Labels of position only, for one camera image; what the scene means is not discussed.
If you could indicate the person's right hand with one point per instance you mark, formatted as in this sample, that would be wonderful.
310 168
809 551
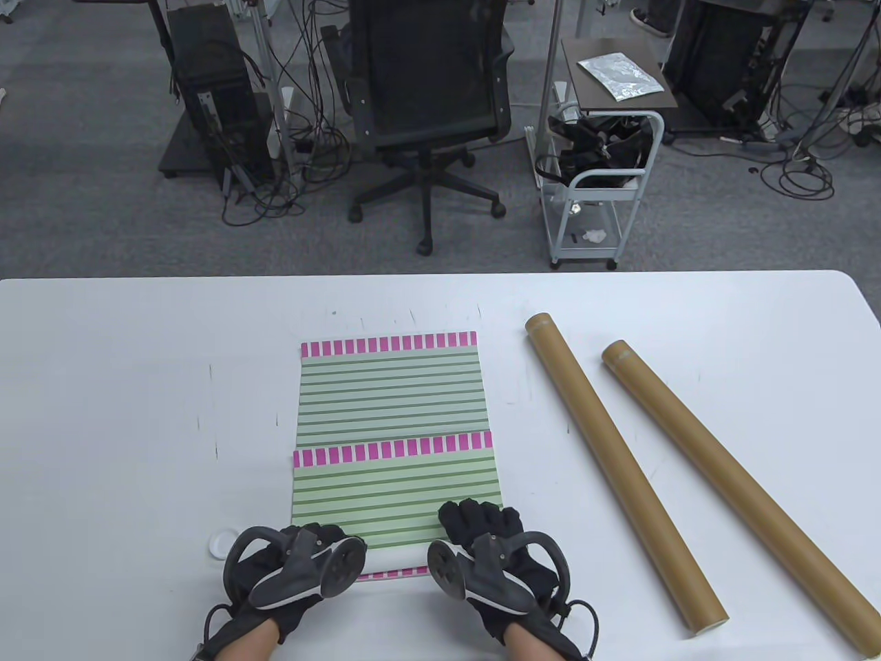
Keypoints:
482 516

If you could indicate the person's left hand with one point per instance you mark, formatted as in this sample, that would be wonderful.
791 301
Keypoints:
323 533

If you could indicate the green striped mouse pad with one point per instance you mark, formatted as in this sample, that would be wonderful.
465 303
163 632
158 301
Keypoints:
389 392
396 496

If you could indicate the white plastic tube cap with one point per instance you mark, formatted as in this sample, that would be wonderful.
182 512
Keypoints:
219 542

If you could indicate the brown cardboard mailing tube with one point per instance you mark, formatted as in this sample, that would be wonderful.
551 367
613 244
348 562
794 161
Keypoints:
733 482
628 482

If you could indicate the person's left forearm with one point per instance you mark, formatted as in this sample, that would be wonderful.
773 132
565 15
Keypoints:
251 644

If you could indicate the person's right forearm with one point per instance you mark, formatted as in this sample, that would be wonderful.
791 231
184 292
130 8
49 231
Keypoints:
528 648

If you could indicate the grey hand tracking controller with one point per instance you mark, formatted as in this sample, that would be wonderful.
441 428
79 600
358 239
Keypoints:
341 568
447 571

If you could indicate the crumpled white paper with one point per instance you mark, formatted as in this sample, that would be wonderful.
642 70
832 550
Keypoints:
595 237

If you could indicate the white metal utility cart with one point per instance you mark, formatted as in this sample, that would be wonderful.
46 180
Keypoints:
606 195

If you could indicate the black mesh office chair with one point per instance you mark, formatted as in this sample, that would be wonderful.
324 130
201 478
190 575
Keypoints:
427 69

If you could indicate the silver foil bag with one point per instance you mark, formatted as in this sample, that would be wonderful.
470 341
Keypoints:
619 76

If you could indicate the grey metal pole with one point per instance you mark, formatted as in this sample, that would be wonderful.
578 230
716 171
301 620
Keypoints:
550 55

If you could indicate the black computer tower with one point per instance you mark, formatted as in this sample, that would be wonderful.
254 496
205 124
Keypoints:
213 62

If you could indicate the black equipment cabinet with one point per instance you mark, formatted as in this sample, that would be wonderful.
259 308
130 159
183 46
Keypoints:
716 62

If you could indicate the aluminium frame post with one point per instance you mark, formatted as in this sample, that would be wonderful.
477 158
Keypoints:
265 55

